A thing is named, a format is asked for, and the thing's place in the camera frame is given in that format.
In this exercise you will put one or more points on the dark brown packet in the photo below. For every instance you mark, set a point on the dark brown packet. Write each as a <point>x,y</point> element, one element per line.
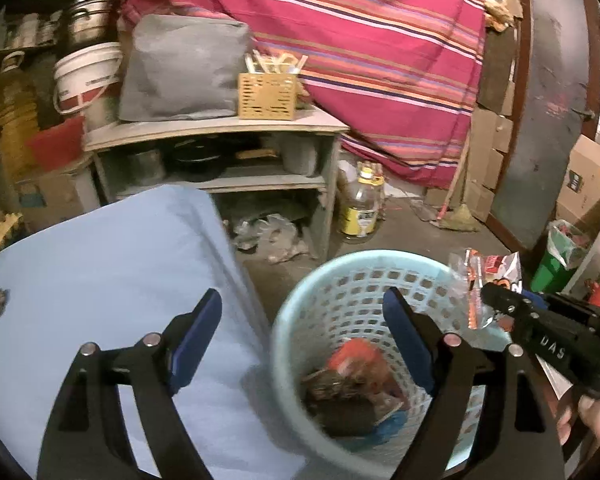
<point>350,420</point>

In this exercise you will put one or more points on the yellow utensil holder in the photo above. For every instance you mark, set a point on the yellow utensil holder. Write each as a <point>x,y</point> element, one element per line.
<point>267,97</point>

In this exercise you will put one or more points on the crumpled plastic bags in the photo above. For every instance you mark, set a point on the crumpled plastic bags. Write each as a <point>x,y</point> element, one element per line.
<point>275,240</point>

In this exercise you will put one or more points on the black pan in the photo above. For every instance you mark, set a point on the black pan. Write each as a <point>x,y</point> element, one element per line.
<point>200,160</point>

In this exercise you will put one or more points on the steel cooking pot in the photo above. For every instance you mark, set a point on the steel cooking pot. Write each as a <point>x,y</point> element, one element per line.
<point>87,20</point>

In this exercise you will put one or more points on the yellow capped plastic bottle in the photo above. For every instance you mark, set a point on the yellow capped plastic bottle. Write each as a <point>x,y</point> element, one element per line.
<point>360,210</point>

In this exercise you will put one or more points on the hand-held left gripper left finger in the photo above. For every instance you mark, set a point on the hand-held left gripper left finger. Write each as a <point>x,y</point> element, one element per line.
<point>195,345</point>

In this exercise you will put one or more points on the yellow oil jug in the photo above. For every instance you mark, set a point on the yellow oil jug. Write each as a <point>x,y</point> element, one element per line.
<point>17,115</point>

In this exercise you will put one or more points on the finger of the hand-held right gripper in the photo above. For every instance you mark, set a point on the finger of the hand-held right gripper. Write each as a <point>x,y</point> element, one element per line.
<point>575,306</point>
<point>502,300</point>

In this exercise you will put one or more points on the blue wrapper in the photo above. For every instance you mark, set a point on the blue wrapper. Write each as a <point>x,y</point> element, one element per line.
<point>392,425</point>

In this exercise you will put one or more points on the small steel pot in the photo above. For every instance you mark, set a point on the small steel pot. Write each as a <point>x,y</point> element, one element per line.
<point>145,167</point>

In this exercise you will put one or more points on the grey wooden cabinet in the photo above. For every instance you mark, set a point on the grey wooden cabinet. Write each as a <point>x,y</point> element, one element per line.
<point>205,127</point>

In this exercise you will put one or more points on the row of glass jars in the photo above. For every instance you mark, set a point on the row of glass jars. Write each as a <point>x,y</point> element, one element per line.
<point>35,30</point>

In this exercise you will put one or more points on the worn cardboard box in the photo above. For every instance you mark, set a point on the worn cardboard box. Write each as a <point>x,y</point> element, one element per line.
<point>55,195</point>

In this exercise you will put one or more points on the grey plastic container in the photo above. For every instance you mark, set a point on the grey plastic container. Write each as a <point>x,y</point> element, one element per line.
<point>300,157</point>

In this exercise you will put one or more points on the light blue plastic basket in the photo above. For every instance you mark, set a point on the light blue plastic basket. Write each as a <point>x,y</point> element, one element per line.
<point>330,290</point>

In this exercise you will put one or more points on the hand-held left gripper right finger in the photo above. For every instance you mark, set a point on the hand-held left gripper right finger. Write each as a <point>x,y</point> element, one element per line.
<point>405,345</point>

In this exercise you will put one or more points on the white plastic bucket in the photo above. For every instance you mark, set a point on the white plastic bucket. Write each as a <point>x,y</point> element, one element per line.
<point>85,75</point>

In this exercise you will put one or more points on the bundle of wooden utensils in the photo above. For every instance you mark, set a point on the bundle of wooden utensils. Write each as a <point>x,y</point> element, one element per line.
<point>275,65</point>

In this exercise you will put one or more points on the orange crumpled wrapper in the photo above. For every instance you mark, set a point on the orange crumpled wrapper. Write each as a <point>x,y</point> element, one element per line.
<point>357,360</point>

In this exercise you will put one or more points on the grey fabric bag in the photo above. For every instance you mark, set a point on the grey fabric bag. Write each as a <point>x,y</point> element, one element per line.
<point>180,70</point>

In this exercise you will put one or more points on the straw broom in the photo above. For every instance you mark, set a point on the straw broom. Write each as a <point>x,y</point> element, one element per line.
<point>460,220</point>

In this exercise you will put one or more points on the black white printed packet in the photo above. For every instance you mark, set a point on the black white printed packet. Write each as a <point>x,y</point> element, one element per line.
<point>330,385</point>

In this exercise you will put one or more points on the brown cardboard box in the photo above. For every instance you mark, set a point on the brown cardboard box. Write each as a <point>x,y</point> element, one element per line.
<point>585,180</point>

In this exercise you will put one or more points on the green waste bin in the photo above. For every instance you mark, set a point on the green waste bin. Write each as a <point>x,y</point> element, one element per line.
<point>550,272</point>

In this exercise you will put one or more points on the dark metal door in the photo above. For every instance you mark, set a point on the dark metal door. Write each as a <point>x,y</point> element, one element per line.
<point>545,110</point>

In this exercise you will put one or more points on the red snack wrapper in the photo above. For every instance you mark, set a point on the red snack wrapper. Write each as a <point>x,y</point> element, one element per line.
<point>480,270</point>

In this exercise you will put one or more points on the red striped blanket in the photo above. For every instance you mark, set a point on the red striped blanket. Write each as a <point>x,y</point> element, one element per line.
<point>355,35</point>

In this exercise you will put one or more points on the stack of cardboard boxes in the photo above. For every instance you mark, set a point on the stack of cardboard boxes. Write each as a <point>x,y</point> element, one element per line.
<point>490,135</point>

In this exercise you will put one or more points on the red plastic basin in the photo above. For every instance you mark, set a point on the red plastic basin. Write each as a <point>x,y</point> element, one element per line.
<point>55,142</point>

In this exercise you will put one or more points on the person's right hand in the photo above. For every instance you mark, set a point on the person's right hand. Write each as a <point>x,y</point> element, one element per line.
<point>597,420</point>

